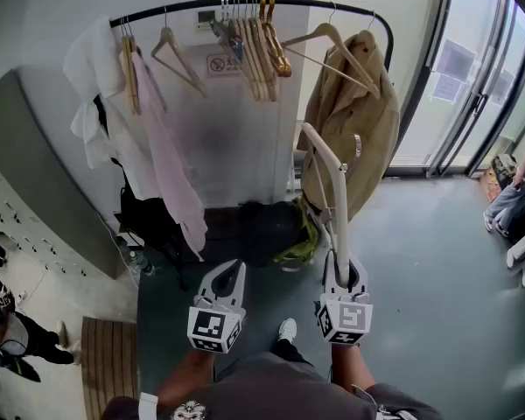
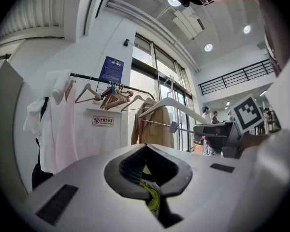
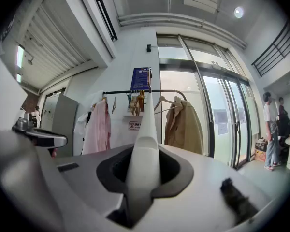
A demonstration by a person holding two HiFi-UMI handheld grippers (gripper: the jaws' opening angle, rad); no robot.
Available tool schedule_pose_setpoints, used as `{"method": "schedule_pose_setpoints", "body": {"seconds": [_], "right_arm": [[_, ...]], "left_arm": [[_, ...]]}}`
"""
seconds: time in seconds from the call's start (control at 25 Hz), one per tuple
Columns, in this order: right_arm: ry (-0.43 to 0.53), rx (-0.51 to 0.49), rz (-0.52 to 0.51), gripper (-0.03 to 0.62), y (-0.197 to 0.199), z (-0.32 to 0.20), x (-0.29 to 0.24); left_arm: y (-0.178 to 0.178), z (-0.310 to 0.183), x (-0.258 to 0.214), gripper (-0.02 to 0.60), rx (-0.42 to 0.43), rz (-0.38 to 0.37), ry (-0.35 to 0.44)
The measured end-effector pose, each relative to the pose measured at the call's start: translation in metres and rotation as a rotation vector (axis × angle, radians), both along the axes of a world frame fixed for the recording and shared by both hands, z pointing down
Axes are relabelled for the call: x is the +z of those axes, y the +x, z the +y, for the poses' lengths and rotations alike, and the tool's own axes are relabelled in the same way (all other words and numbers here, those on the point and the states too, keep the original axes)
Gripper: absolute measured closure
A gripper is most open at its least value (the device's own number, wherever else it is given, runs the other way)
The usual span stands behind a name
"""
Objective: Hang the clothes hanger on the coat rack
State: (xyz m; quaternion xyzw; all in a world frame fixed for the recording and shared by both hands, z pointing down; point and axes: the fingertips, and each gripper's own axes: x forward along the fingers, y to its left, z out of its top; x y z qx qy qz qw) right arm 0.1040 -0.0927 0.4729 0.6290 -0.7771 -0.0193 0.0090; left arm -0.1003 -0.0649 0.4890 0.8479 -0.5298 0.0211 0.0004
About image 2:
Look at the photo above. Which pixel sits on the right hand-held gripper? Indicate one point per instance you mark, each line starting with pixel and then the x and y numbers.
pixel 247 115

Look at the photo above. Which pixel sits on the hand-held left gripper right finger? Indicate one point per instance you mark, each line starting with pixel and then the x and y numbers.
pixel 176 175

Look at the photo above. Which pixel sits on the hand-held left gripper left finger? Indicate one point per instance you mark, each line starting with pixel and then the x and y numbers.
pixel 116 175

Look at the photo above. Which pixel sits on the white clothes hanger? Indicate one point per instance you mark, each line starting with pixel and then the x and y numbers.
pixel 169 103

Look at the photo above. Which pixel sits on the black coat rack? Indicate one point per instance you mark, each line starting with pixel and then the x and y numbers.
pixel 91 77

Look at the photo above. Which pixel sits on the light wooden hanger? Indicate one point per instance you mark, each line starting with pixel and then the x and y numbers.
pixel 135 101

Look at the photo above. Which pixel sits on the person's right hand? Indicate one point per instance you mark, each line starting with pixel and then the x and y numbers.
pixel 253 141

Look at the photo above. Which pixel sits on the tan jacket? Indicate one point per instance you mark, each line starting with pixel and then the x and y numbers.
pixel 154 127

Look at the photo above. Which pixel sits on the no smoking sign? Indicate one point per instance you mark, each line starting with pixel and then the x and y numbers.
pixel 103 121

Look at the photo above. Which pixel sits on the black balcony railing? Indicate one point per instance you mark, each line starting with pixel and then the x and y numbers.
pixel 236 76

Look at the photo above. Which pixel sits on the bunch of wooden hangers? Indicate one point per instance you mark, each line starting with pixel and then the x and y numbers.
pixel 113 100

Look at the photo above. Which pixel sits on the glass door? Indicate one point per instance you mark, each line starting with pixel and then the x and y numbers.
pixel 166 76

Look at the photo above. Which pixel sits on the round ceiling light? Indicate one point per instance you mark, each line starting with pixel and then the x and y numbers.
pixel 247 29
pixel 208 47
pixel 173 0

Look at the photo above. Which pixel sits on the blue poster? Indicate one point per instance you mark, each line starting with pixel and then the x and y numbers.
pixel 111 69

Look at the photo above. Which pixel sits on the white cloth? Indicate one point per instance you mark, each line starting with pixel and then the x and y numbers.
pixel 59 86

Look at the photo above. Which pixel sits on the ceiling air conditioner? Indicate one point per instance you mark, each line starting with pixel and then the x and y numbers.
pixel 187 20

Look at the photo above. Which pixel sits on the grey panel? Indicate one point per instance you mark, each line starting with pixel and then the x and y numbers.
pixel 4 120

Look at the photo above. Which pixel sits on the white ceiling pipes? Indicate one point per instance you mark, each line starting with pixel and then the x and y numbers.
pixel 154 25

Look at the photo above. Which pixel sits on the wall sensor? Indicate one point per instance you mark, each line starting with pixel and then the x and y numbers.
pixel 126 42

